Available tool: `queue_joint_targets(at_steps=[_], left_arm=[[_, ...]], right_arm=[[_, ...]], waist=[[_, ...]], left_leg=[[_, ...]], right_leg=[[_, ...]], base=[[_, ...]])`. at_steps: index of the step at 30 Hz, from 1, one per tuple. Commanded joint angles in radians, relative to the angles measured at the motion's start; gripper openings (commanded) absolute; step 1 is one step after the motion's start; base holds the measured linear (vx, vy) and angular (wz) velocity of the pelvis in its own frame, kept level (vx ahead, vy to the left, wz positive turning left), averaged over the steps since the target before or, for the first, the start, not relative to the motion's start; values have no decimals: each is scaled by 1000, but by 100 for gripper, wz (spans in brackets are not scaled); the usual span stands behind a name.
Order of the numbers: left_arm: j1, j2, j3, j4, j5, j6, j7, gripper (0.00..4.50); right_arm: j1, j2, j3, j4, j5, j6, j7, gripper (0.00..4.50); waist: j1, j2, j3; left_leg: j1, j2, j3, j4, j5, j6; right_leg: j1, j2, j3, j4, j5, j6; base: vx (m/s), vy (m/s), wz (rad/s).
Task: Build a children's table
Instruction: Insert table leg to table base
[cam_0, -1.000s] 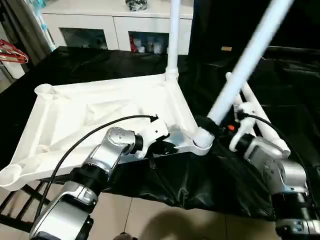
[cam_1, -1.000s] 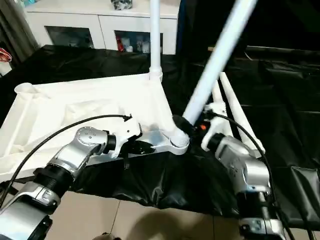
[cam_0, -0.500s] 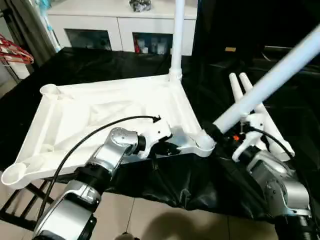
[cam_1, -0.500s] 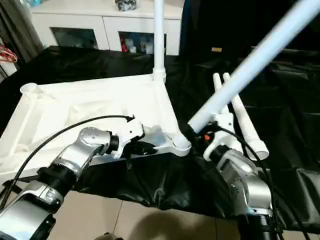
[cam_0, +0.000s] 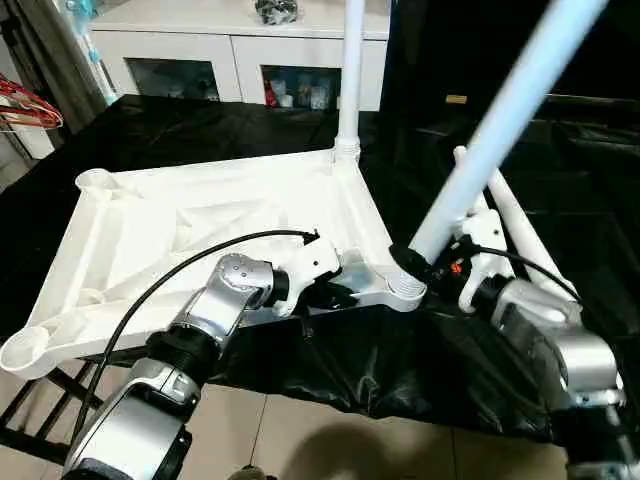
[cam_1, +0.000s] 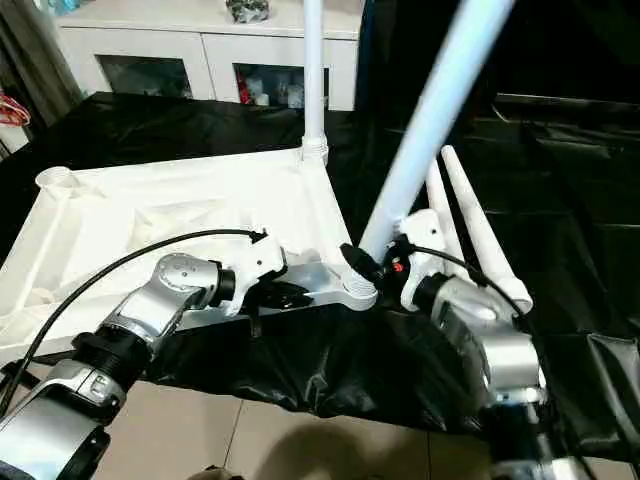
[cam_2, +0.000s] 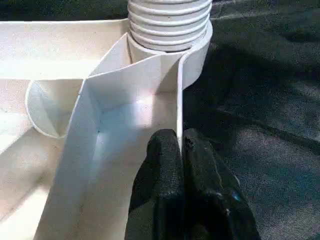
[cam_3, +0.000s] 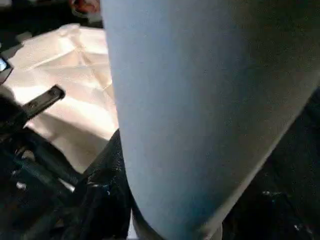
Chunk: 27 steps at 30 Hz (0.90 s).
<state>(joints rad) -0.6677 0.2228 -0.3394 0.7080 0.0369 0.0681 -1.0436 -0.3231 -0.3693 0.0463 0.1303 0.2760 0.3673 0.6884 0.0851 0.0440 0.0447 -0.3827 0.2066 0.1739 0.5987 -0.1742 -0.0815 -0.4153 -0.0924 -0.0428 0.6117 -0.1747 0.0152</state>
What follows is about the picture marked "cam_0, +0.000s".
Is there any white plastic table leg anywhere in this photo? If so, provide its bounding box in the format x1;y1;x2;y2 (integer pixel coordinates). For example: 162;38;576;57
334;0;368;173
396;0;609;293
486;168;583;305
454;146;493;217

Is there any white plastic table top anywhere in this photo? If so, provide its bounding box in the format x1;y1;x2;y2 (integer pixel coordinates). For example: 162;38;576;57
0;148;429;381

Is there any black plastic mat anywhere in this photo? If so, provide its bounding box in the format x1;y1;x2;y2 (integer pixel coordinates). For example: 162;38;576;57
0;92;640;446

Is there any dark robot torso part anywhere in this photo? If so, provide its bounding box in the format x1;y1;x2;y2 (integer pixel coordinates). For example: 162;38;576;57
228;464;277;480

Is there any black flat screen television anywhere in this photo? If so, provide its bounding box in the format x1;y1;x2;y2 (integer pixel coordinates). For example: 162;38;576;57
385;0;640;136

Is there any white glass-door cabinet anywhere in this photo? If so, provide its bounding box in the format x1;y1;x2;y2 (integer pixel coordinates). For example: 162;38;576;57
88;0;393;113

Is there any small grey cabinet ornament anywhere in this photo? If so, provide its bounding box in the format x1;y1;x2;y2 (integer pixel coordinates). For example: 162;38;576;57
254;0;300;27

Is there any grey curtain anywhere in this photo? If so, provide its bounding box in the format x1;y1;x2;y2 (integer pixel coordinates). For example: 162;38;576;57
0;0;119;126

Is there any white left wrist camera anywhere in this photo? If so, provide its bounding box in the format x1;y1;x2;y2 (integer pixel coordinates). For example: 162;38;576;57
274;243;344;319

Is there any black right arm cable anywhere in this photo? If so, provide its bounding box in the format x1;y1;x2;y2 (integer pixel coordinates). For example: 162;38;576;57
468;244;589;309

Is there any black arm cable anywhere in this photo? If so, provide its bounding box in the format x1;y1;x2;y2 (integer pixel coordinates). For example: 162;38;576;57
70;229;322;446
468;244;589;309

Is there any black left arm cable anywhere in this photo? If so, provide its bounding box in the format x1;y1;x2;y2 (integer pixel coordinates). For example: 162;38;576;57
70;229;322;446

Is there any black folding table frame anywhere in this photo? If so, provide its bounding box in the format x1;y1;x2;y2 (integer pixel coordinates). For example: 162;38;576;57
0;362;106;467

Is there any red wire hanger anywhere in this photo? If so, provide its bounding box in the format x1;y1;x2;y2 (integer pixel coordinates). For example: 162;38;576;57
0;74;64;133

